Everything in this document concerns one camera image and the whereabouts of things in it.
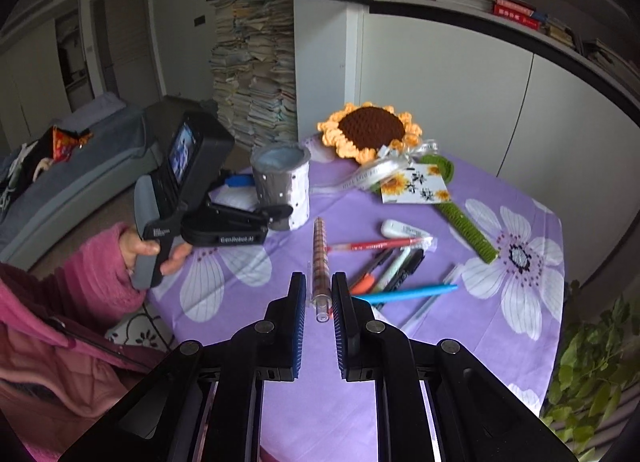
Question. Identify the stack of red books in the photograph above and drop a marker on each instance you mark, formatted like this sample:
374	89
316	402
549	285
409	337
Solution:
515	12

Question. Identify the row of shelf books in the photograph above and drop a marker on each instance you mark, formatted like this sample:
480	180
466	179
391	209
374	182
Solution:
565	34

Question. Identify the pile of dark clothes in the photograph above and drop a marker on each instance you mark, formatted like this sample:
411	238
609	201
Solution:
25	167

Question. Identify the orange capped marker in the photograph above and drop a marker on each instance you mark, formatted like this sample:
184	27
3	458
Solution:
382	259

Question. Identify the grey bed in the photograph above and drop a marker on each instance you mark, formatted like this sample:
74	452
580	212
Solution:
100	162

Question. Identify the red printed bag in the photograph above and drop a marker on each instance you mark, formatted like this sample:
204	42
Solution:
70	144

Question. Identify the white marker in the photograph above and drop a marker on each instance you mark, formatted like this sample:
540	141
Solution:
392	272

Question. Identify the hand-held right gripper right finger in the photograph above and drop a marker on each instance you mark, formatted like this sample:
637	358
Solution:
338	322

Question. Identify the tall stack of papers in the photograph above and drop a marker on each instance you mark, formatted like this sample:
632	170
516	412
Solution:
260	82

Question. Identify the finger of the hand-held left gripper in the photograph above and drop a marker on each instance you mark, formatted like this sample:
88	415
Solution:
250	214
240	180

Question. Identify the red pen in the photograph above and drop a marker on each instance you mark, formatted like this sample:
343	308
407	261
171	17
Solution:
375	245

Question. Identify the sunflower gift card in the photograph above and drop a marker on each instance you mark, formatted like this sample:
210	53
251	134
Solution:
415	187

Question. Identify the wooden door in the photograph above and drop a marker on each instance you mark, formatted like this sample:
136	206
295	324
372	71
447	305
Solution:
132	47

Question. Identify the crocheted sunflower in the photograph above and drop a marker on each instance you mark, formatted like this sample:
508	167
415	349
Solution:
372	129

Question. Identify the grey dotted pen holder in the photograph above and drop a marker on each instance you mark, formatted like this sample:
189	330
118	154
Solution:
295	192

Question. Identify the pink sleeved left forearm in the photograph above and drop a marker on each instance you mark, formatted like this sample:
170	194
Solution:
95	272

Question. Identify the plaid patterned pen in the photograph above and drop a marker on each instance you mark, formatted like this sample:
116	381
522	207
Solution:
320	252

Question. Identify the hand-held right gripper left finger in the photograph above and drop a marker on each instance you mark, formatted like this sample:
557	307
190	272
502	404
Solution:
299	322

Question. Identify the blue pen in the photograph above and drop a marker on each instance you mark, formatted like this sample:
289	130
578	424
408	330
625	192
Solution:
400	294

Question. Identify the person's left hand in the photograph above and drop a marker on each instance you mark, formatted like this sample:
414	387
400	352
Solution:
145	248

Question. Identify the black wall panel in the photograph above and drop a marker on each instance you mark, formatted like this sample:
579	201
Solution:
199	20

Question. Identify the white printed ribbon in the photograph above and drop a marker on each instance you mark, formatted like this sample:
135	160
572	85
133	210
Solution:
372	173

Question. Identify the clear thin pen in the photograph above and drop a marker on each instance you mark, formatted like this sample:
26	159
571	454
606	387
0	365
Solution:
425	307

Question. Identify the white floral cushion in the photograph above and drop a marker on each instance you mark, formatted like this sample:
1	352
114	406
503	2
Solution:
142	332

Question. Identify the purple floral tablecloth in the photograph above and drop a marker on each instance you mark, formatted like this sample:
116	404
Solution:
500	367

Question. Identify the pink quilted jacket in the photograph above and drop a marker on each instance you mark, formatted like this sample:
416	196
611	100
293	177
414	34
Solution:
45	367

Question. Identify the white correction tape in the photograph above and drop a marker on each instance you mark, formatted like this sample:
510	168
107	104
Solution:
395	228

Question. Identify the green houseplant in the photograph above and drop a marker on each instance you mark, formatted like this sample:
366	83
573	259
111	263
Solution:
590	372

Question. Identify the black marker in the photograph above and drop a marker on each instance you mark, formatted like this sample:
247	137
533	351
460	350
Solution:
407	269

